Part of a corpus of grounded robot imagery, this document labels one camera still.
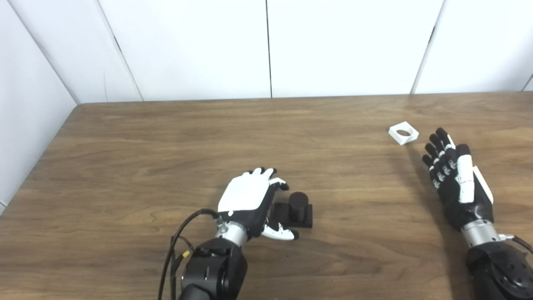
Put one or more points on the black peg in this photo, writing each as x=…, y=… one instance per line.
x=299, y=206

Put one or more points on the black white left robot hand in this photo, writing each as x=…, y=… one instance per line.
x=245, y=193

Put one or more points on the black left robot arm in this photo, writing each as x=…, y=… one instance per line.
x=212, y=271

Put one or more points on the white square piece with hole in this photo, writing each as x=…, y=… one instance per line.
x=396, y=138

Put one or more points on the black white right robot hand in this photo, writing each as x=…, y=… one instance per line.
x=465, y=183

